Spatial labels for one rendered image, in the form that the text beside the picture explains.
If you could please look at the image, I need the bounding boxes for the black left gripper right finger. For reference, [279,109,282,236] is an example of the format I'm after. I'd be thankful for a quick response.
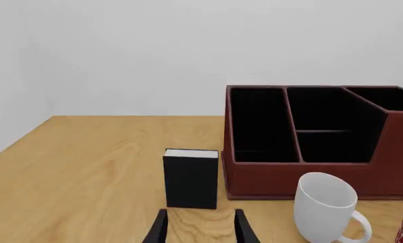
[234,209,261,243]

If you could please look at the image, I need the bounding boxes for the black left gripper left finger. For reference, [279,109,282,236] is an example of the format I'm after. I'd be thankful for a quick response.
[141,209,169,243]

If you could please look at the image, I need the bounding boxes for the red-brown desk caddy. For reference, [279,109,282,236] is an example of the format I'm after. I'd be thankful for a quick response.
[221,84,403,201]

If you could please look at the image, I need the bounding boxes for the white mug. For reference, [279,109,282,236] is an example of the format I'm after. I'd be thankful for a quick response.
[293,171,373,243]

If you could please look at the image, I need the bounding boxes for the black book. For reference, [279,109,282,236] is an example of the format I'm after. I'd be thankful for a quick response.
[162,148,219,211]

